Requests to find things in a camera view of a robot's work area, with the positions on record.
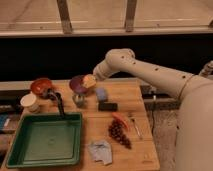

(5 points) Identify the yellow apple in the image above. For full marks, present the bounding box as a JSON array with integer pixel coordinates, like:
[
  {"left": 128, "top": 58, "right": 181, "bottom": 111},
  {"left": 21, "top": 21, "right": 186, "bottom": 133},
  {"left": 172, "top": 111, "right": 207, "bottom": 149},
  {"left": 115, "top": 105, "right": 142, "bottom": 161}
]
[{"left": 83, "top": 74, "right": 96, "bottom": 88}]

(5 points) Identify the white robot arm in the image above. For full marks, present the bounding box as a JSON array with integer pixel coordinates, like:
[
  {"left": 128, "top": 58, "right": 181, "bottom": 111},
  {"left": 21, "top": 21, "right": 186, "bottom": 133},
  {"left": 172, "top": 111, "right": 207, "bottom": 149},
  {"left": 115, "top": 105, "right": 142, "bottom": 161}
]
[{"left": 93, "top": 48, "right": 213, "bottom": 171}]

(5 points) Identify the purple bowl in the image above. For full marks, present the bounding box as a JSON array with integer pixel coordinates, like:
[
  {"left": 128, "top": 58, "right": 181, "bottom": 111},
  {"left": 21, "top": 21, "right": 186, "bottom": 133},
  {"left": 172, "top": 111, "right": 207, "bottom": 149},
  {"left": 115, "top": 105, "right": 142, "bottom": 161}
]
[{"left": 69, "top": 75, "right": 89, "bottom": 94}]

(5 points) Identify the red bowl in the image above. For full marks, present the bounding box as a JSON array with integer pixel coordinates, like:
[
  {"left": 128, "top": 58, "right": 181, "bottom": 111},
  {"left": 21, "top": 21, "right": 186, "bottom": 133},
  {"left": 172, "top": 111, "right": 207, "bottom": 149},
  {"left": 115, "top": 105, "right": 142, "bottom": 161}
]
[{"left": 30, "top": 78, "right": 52, "bottom": 95}]

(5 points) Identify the blue sponge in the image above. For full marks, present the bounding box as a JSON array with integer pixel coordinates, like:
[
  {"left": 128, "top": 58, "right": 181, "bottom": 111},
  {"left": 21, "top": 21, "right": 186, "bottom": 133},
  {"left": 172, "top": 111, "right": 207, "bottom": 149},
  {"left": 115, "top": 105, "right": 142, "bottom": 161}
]
[{"left": 95, "top": 87, "right": 108, "bottom": 102}]

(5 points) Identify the black rectangular block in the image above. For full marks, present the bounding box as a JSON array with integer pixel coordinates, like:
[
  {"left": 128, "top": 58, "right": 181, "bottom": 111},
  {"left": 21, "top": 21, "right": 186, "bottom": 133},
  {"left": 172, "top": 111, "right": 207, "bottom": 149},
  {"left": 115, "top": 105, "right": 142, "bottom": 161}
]
[{"left": 98, "top": 102, "right": 118, "bottom": 111}]

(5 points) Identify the small metal cup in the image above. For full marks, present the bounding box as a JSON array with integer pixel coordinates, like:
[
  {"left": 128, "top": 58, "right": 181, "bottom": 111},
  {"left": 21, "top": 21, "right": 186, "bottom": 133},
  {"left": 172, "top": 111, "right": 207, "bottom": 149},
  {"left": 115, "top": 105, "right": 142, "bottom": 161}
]
[{"left": 72, "top": 94, "right": 86, "bottom": 108}]

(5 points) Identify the metal fork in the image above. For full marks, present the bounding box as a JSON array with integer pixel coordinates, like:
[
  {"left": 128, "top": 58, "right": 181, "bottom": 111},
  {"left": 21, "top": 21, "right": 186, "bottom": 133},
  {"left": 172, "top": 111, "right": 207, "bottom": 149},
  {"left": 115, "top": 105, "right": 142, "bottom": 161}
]
[{"left": 128, "top": 113, "right": 143, "bottom": 140}]

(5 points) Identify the dark grape bunch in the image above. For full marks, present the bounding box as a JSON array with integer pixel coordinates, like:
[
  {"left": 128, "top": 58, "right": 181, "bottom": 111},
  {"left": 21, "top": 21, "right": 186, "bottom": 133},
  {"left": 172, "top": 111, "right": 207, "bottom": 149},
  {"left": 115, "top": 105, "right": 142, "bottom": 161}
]
[{"left": 108, "top": 120, "right": 131, "bottom": 149}]

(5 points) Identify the black ladle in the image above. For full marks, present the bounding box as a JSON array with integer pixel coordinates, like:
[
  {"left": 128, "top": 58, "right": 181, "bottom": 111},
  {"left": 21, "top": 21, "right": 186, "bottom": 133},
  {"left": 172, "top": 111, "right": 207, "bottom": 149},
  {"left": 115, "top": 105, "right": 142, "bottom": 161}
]
[{"left": 48, "top": 92, "right": 65, "bottom": 118}]

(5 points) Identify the crumpled grey cloth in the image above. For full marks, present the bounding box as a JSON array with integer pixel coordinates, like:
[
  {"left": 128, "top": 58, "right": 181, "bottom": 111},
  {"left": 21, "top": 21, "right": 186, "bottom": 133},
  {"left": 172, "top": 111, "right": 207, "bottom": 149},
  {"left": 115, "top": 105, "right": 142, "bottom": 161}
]
[{"left": 88, "top": 140, "right": 112, "bottom": 165}]

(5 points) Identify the white cup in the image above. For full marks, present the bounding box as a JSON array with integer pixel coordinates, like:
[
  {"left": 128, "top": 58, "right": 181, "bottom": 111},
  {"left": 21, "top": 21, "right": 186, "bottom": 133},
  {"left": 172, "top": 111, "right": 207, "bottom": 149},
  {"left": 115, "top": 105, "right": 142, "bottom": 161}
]
[{"left": 20, "top": 93, "right": 39, "bottom": 113}]

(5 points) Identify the green plastic tray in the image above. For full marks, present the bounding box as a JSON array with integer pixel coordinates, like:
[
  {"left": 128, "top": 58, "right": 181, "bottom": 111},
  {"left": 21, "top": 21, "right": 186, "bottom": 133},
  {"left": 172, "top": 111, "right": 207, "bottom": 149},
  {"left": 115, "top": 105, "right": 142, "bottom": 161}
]
[{"left": 6, "top": 113, "right": 82, "bottom": 169}]

